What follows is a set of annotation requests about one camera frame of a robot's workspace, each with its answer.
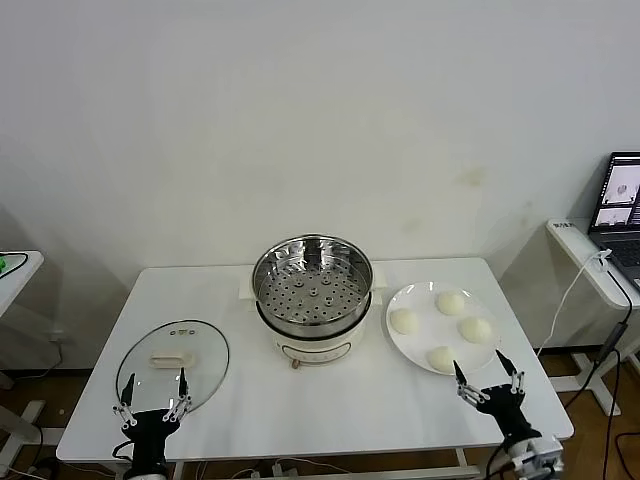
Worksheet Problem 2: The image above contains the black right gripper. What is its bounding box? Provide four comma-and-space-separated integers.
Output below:
452, 348, 544, 444

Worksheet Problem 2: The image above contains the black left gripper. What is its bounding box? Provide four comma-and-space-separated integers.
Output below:
112, 367, 194, 464

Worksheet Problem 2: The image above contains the white steamed baozi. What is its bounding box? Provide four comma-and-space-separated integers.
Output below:
389, 308, 420, 335
458, 315, 493, 344
435, 290, 467, 317
426, 345, 462, 374

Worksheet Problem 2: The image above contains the glass lid with cream handle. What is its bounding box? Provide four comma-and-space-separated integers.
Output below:
115, 318, 231, 417

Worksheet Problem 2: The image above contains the perforated steel steamer basket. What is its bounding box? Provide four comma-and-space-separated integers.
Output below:
251, 232, 374, 337

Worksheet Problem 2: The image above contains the white round plate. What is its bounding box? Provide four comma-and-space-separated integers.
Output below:
385, 281, 501, 375

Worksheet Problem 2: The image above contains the white side table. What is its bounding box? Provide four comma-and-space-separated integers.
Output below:
544, 217, 640, 416
0, 249, 45, 451

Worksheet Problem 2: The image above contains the cream electric cooking pot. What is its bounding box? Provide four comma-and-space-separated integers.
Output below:
237, 264, 389, 371

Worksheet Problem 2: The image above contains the dark grey open laptop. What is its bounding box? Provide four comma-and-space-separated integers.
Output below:
587, 151, 640, 294

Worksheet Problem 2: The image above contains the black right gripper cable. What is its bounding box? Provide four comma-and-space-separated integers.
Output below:
485, 443, 514, 480

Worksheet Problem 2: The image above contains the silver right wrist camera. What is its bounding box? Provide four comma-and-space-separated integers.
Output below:
529, 434, 564, 469

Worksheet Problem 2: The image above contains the white charger cable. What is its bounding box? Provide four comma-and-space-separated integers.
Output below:
535, 248, 614, 357

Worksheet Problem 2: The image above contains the white table frame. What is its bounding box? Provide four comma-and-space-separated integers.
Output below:
169, 447, 484, 480

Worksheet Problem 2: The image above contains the black hanging floor cable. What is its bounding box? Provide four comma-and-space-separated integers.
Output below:
602, 349, 640, 480

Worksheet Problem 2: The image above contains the black cable with adapter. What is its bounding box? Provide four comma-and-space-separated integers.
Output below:
559, 267, 634, 421

